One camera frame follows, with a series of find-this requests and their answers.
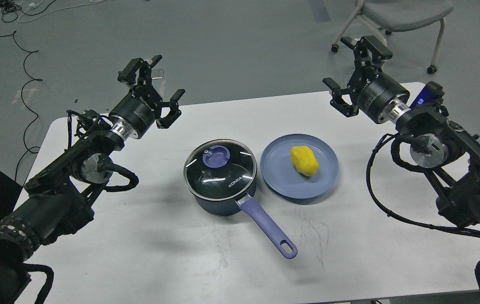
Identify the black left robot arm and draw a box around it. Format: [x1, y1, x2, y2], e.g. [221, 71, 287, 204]
[0, 54, 184, 304]

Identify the blue round plate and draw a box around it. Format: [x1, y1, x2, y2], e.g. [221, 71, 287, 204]
[259, 133, 339, 200]

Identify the black floor cable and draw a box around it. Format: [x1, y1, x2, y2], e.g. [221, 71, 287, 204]
[0, 0, 57, 180]

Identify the dark blue saucepan purple handle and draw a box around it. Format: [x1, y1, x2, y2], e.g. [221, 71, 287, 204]
[188, 171, 298, 259]

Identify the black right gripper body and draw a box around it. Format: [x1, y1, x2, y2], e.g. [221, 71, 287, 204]
[347, 70, 410, 124]

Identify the grey office chair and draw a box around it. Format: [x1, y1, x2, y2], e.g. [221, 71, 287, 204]
[331, 0, 454, 75]

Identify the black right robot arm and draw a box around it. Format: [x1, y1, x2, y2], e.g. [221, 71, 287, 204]
[323, 36, 480, 239]

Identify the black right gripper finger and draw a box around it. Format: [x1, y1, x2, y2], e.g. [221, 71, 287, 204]
[340, 36, 393, 77]
[323, 77, 359, 117]

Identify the white floor cable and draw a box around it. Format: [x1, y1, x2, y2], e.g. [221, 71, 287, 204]
[17, 0, 109, 23]

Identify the yellow potato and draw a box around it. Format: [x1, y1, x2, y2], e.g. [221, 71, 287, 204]
[290, 146, 320, 177]

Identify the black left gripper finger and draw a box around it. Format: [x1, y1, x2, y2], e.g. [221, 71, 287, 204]
[156, 89, 186, 129]
[117, 54, 163, 88]

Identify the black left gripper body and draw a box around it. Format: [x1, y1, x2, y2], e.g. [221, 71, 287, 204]
[108, 83, 171, 140]

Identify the glass pot lid purple knob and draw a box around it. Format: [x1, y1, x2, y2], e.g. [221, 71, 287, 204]
[183, 139, 258, 201]

